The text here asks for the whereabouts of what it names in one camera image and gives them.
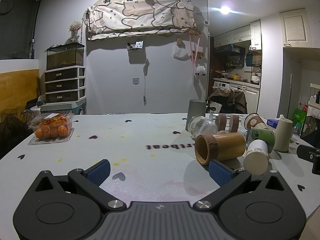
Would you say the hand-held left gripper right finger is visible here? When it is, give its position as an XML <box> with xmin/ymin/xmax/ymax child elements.
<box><xmin>192</xmin><ymin>159</ymin><xmax>290</xmax><ymax>209</ymax></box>

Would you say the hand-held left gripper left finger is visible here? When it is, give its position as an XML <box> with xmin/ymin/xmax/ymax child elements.
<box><xmin>33</xmin><ymin>159</ymin><xmax>127</xmax><ymax>209</ymax></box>

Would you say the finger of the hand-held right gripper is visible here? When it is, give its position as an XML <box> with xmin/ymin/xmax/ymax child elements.
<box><xmin>297</xmin><ymin>144</ymin><xmax>320</xmax><ymax>176</ymax></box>

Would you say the bamboo cup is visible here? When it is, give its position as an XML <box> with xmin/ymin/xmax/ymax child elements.
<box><xmin>194</xmin><ymin>133</ymin><xmax>247</xmax><ymax>165</ymax></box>

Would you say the beige cup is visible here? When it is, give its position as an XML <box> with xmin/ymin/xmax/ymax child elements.
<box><xmin>273</xmin><ymin>117</ymin><xmax>294</xmax><ymax>153</ymax></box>

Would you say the plain white paper cup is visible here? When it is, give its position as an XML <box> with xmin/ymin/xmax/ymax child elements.
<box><xmin>243</xmin><ymin>140</ymin><xmax>271</xmax><ymax>176</ymax></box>

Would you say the green label white cup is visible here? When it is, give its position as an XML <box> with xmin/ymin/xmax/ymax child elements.
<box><xmin>246</xmin><ymin>127</ymin><xmax>276</xmax><ymax>153</ymax></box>

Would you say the glass cup with brown sleeves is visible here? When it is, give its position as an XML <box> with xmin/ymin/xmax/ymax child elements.
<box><xmin>210</xmin><ymin>113</ymin><xmax>246</xmax><ymax>133</ymax></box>

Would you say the brown and white paper cup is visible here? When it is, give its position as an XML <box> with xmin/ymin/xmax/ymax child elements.
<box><xmin>243</xmin><ymin>113</ymin><xmax>269</xmax><ymax>131</ymax></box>

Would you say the grey cup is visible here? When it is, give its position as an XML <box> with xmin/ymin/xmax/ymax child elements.
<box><xmin>185</xmin><ymin>99</ymin><xmax>207</xmax><ymax>132</ymax></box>

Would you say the green bag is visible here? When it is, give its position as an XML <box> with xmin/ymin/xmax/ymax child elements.
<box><xmin>291</xmin><ymin>107</ymin><xmax>308</xmax><ymax>131</ymax></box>

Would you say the clear plastic jar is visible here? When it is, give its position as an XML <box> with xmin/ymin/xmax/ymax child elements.
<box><xmin>187</xmin><ymin>116</ymin><xmax>218</xmax><ymax>138</ymax></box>

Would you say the plastic box of oranges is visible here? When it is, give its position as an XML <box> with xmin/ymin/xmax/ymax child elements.
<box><xmin>27</xmin><ymin>113</ymin><xmax>75</xmax><ymax>146</ymax></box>

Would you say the chair with brown cloth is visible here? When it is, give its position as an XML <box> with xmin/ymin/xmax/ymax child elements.
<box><xmin>207</xmin><ymin>87</ymin><xmax>248</xmax><ymax>115</ymax></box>

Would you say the washing machine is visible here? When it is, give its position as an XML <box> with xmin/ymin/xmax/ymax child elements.
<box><xmin>213</xmin><ymin>80</ymin><xmax>232</xmax><ymax>89</ymax></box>

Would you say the rice cooker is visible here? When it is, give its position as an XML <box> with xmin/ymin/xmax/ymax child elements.
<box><xmin>250</xmin><ymin>70</ymin><xmax>262</xmax><ymax>84</ymax></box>

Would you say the white drawer unit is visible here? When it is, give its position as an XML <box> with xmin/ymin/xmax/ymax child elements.
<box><xmin>44</xmin><ymin>66</ymin><xmax>87</xmax><ymax>103</ymax></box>

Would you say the wooden board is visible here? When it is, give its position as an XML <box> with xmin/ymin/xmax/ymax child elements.
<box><xmin>0</xmin><ymin>68</ymin><xmax>41</xmax><ymax>117</ymax></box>

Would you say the glass fish tank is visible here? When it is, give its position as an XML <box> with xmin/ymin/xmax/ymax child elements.
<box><xmin>46</xmin><ymin>43</ymin><xmax>85</xmax><ymax>71</ymax></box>

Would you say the pink ribbon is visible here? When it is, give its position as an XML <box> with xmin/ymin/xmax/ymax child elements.
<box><xmin>189</xmin><ymin>34</ymin><xmax>202</xmax><ymax>68</ymax></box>

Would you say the white plastic bag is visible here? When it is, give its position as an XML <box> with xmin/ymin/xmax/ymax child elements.
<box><xmin>173</xmin><ymin>43</ymin><xmax>190</xmax><ymax>61</ymax></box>

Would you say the dried flower bunch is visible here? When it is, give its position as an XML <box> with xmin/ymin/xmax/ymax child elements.
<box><xmin>68</xmin><ymin>21</ymin><xmax>83</xmax><ymax>43</ymax></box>

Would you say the printed blanket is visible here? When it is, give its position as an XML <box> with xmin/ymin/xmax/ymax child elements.
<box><xmin>86</xmin><ymin>0</ymin><xmax>198</xmax><ymax>41</ymax></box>

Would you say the white wall cabinet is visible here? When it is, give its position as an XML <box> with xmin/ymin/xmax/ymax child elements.
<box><xmin>279</xmin><ymin>8</ymin><xmax>315</xmax><ymax>48</ymax></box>

